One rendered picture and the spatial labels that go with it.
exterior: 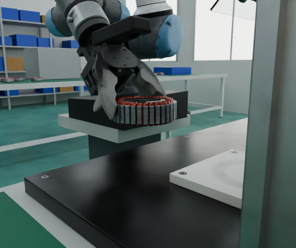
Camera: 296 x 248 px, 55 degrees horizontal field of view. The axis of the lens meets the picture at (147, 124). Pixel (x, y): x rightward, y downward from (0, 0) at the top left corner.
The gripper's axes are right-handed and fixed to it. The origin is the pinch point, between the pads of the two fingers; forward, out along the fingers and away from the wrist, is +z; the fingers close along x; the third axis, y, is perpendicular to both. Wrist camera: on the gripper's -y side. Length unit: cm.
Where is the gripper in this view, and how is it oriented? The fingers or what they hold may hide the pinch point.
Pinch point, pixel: (146, 110)
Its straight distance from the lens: 48.3
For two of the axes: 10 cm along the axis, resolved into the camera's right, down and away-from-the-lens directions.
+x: -7.2, 1.5, -6.8
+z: 4.6, 8.4, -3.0
